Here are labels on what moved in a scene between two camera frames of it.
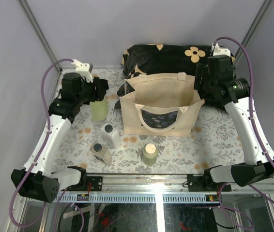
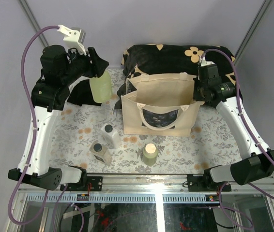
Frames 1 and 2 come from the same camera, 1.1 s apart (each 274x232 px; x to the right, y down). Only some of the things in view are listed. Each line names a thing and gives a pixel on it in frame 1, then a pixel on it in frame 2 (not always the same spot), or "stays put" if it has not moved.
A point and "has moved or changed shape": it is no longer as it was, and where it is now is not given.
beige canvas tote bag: [159, 105] stays put
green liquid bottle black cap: [98, 109] has moved or changed shape
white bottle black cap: [111, 136] stays put
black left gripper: [96, 84] to [98, 63]
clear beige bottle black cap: [100, 152] stays put
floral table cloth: [96, 142] stays put
